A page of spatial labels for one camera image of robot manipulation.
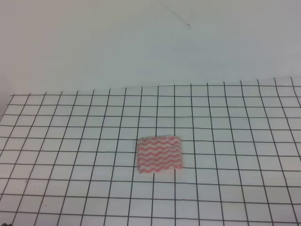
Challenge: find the pink wavy striped towel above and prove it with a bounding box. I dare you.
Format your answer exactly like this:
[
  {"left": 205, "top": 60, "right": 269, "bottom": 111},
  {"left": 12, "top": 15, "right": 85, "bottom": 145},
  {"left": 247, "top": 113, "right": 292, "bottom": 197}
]
[{"left": 136, "top": 135, "right": 183, "bottom": 174}]

